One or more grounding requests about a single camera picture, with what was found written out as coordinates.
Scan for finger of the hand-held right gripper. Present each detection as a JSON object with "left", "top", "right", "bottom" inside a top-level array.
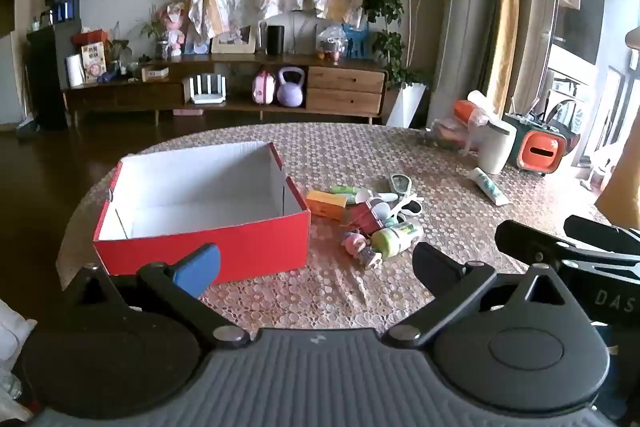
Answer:
[
  {"left": 564, "top": 215, "right": 640, "bottom": 254},
  {"left": 495, "top": 220, "right": 640, "bottom": 270}
]

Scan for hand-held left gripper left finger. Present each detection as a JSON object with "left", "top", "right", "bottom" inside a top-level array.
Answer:
[{"left": 61, "top": 243, "right": 251, "bottom": 351}]

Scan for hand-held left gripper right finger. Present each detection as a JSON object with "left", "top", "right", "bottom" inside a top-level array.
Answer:
[{"left": 382, "top": 242, "right": 582, "bottom": 349}]

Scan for green bottle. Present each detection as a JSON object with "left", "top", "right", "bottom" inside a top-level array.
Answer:
[{"left": 372, "top": 221, "right": 425, "bottom": 258}]

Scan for white sunglasses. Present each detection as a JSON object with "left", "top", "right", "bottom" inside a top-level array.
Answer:
[{"left": 372, "top": 194, "right": 425, "bottom": 229}]

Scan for red cardboard box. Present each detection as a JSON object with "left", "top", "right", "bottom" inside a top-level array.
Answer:
[{"left": 93, "top": 142, "right": 312, "bottom": 284}]

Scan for small toy figurine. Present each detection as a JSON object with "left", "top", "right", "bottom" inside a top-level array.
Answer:
[{"left": 342, "top": 231, "right": 385, "bottom": 270}]

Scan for clear jar with grey lid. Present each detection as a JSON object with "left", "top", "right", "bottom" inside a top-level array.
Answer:
[{"left": 345, "top": 201, "right": 396, "bottom": 235}]

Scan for pale green glasses case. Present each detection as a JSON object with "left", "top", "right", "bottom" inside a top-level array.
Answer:
[{"left": 390, "top": 173, "right": 415, "bottom": 202}]

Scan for white tube with sticker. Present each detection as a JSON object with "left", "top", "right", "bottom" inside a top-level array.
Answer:
[{"left": 351, "top": 188, "right": 396, "bottom": 204}]

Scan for yellow small box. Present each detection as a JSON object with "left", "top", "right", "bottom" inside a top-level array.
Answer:
[{"left": 306, "top": 189, "right": 348, "bottom": 221}]

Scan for toothpaste tube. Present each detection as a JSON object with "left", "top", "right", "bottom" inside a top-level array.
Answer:
[{"left": 470, "top": 167, "right": 511, "bottom": 206}]

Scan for green orange storage box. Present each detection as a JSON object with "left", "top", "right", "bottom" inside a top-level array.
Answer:
[{"left": 502, "top": 112, "right": 581, "bottom": 178}]

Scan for white kettle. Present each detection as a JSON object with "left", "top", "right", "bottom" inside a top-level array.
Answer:
[{"left": 462, "top": 117, "right": 517, "bottom": 175}]

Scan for clear plastic bag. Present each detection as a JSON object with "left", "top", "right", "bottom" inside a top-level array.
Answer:
[{"left": 425, "top": 117, "right": 481, "bottom": 152}]

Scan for white planter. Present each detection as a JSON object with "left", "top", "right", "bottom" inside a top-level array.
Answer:
[{"left": 385, "top": 82, "right": 427, "bottom": 128}]

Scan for white router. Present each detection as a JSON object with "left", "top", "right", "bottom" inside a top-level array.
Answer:
[{"left": 183, "top": 74, "right": 228, "bottom": 104}]

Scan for pink toy case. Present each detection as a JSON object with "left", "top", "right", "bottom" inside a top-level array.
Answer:
[{"left": 252, "top": 68, "right": 277, "bottom": 105}]

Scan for white cloth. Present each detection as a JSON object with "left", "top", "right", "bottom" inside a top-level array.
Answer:
[{"left": 0, "top": 299, "right": 37, "bottom": 423}]

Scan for wooden TV cabinet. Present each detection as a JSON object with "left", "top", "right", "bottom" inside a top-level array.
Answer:
[{"left": 62, "top": 54, "right": 390, "bottom": 128}]

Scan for purple kettlebell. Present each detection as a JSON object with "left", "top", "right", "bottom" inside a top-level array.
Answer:
[{"left": 276, "top": 67, "right": 306, "bottom": 108}]

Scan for printed snack box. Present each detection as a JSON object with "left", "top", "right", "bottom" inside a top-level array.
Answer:
[{"left": 81, "top": 42, "right": 107, "bottom": 84}]

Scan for paper towel roll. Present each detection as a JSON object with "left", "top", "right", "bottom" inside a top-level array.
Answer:
[{"left": 66, "top": 53, "right": 86, "bottom": 88}]

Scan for blue printed bag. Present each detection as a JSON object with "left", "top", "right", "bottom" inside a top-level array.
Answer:
[{"left": 342, "top": 23, "right": 373, "bottom": 58}]

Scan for yellow curtain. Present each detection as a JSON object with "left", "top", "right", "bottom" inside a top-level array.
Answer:
[{"left": 485, "top": 0, "right": 531, "bottom": 118}]

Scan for pink doll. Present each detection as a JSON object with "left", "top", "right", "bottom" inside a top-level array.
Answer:
[{"left": 165, "top": 2, "right": 188, "bottom": 58}]

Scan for black speaker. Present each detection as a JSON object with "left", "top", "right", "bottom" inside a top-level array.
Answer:
[{"left": 265, "top": 24, "right": 286, "bottom": 56}]

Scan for white standing air conditioner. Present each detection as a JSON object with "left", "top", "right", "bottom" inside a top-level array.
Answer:
[{"left": 432, "top": 0, "right": 493, "bottom": 122}]

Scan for black cabinet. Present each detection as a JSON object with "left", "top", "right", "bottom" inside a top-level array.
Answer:
[{"left": 26, "top": 19, "right": 83, "bottom": 130}]

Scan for small potted plant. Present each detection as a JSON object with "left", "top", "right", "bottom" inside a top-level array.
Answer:
[{"left": 137, "top": 4, "right": 171, "bottom": 60}]

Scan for plastic bag with fruit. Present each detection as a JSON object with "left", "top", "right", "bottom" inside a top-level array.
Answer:
[{"left": 317, "top": 24, "right": 351, "bottom": 60}]

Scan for tall green potted plant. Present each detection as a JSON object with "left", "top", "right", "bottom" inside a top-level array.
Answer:
[{"left": 360, "top": 0, "right": 443, "bottom": 88}]

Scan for black appliance with blue lights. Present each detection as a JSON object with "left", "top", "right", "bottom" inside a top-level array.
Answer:
[{"left": 44, "top": 0, "right": 81, "bottom": 25}]

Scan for wooden picture frame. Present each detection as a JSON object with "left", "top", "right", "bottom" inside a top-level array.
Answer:
[{"left": 211, "top": 26, "right": 257, "bottom": 54}]

